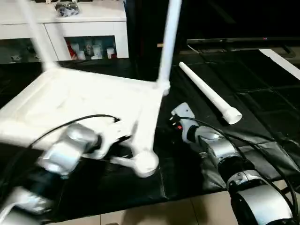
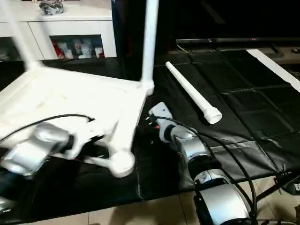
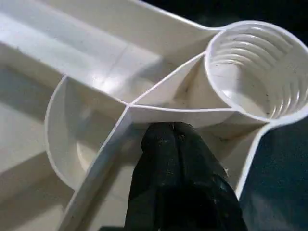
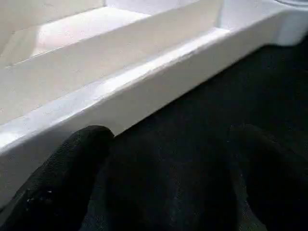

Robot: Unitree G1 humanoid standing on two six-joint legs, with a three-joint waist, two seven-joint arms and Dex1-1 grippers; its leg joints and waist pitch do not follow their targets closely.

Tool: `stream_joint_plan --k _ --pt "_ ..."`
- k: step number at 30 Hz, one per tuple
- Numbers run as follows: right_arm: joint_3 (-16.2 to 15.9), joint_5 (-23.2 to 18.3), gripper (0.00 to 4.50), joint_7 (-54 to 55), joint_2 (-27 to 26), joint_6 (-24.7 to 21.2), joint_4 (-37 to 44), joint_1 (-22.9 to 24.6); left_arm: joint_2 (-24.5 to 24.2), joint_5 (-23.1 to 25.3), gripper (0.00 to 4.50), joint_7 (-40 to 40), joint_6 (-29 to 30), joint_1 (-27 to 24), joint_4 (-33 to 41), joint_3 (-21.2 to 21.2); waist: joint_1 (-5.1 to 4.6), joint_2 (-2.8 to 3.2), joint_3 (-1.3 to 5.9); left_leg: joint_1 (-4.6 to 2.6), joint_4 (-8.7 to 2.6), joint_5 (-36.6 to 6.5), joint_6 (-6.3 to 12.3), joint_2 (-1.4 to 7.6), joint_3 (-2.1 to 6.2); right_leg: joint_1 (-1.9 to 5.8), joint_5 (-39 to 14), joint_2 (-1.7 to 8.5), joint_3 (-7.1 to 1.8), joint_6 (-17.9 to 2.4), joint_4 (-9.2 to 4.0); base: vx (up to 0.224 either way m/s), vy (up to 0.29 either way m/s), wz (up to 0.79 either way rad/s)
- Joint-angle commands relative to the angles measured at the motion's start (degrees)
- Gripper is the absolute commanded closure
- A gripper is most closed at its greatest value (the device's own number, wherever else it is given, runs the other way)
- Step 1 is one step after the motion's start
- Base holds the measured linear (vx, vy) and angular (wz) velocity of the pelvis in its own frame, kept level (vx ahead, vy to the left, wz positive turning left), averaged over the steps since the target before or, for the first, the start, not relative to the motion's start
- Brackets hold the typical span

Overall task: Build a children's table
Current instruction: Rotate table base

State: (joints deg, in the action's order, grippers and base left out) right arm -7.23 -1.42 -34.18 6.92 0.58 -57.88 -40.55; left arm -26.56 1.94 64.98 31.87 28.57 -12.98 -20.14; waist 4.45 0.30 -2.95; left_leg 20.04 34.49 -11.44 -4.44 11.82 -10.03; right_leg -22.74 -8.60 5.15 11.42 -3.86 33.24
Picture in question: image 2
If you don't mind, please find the white plastic table leg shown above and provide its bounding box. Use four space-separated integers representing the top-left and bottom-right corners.
140 0 160 95
165 62 223 125
0 0 45 72

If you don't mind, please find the white plastic table top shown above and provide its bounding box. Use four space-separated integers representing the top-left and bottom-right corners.
0 66 155 178

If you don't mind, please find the black work mat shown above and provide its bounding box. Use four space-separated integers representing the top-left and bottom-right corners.
0 47 300 221

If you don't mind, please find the red bottle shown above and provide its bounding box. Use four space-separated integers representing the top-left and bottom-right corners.
52 40 62 58

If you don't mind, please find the black flat bar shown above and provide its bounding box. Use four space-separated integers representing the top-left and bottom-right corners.
176 38 300 48

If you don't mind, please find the white cabinet with glass doors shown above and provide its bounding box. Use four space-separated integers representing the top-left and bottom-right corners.
0 0 117 61

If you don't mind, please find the white board strip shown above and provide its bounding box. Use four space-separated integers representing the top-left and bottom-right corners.
247 49 300 92

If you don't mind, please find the black bundle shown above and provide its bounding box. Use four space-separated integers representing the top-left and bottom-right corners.
39 1 65 15

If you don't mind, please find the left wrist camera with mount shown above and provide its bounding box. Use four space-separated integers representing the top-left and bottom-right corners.
70 120 119 156

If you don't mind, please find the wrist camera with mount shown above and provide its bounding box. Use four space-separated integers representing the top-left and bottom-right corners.
149 102 172 124
70 120 119 156

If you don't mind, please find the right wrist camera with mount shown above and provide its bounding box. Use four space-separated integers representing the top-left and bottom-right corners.
149 102 172 124

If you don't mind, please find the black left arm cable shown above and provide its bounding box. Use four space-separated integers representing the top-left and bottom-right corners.
0 114 95 141

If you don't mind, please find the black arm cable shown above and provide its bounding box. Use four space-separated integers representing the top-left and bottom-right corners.
0 114 95 141
155 116 259 222

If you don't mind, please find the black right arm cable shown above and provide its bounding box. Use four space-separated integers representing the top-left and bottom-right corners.
155 116 259 222

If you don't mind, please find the black metal frame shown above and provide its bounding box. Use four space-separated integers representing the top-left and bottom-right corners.
266 168 300 198

